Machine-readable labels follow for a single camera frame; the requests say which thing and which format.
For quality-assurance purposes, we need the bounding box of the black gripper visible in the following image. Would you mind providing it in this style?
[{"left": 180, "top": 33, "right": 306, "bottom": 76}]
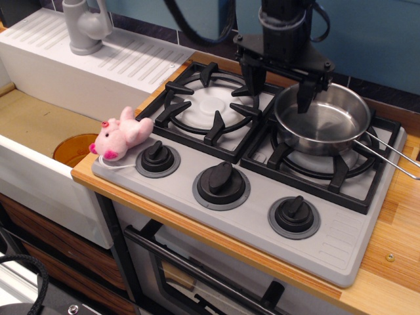
[{"left": 234, "top": 34, "right": 335, "bottom": 114}]

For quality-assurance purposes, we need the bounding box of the stainless steel pan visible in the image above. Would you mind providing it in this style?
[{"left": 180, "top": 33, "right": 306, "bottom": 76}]
[{"left": 273, "top": 83, "right": 419, "bottom": 180}]

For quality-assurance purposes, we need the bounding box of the pink stuffed pig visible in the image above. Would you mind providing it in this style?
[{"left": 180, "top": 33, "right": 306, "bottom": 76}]
[{"left": 89, "top": 106, "right": 154, "bottom": 161}]

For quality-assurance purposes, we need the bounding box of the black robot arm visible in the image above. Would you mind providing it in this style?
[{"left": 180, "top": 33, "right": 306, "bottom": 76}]
[{"left": 234, "top": 1, "right": 335, "bottom": 114}]

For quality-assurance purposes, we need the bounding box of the grey toy stove top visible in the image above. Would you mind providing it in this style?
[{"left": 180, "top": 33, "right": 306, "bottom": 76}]
[{"left": 92, "top": 62, "right": 406, "bottom": 287}]

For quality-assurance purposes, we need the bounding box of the black middle stove knob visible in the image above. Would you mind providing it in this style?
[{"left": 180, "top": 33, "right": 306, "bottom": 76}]
[{"left": 192, "top": 161, "right": 251, "bottom": 211}]

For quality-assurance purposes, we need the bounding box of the black stove knob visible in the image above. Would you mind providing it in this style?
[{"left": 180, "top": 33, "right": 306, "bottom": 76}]
[
  {"left": 268, "top": 196, "right": 321, "bottom": 240},
  {"left": 192, "top": 161, "right": 251, "bottom": 211},
  {"left": 135, "top": 140, "right": 180, "bottom": 179}
]

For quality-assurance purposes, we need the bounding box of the black right stove knob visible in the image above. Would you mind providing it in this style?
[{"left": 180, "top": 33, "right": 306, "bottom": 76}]
[{"left": 268, "top": 196, "right": 321, "bottom": 240}]

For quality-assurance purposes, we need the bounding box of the black left stove knob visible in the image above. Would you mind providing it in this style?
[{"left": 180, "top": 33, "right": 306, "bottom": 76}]
[{"left": 135, "top": 140, "right": 180, "bottom": 179}]

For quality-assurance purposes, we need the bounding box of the black left burner grate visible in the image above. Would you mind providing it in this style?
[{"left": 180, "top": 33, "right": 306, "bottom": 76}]
[{"left": 136, "top": 62, "right": 281, "bottom": 163}]

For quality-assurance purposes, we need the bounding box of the black burner grate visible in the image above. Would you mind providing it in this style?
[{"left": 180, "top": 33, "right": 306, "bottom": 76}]
[
  {"left": 136, "top": 62, "right": 281, "bottom": 163},
  {"left": 240, "top": 106, "right": 404, "bottom": 215}
]

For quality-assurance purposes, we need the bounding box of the black right burner grate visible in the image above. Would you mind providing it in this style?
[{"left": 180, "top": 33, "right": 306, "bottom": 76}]
[{"left": 240, "top": 106, "right": 404, "bottom": 215}]

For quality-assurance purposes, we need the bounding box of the grey toy faucet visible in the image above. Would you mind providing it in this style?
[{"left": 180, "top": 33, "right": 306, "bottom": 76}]
[{"left": 62, "top": 0, "right": 113, "bottom": 56}]

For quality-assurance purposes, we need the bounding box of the white oven door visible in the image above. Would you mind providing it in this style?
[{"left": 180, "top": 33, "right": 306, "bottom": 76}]
[{"left": 114, "top": 203, "right": 346, "bottom": 314}]

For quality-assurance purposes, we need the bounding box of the orange plastic bowl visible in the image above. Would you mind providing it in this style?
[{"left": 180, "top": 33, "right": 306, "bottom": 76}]
[{"left": 52, "top": 133, "right": 98, "bottom": 167}]

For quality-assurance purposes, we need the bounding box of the white sink unit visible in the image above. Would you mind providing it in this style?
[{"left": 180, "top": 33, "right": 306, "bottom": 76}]
[{"left": 1, "top": 9, "right": 192, "bottom": 249}]

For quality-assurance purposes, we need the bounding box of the wooden drawer front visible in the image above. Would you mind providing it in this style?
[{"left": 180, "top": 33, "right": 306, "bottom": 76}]
[{"left": 1, "top": 195, "right": 138, "bottom": 314}]

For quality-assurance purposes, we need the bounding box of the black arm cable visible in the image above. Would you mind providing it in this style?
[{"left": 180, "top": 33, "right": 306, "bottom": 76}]
[{"left": 163, "top": 0, "right": 238, "bottom": 46}]

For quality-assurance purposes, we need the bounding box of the black oven door handle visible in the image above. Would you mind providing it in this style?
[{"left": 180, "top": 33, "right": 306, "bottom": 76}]
[{"left": 123, "top": 219, "right": 284, "bottom": 314}]

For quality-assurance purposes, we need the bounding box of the black braided cable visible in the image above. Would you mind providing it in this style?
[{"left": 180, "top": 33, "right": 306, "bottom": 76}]
[{"left": 0, "top": 253, "right": 50, "bottom": 315}]

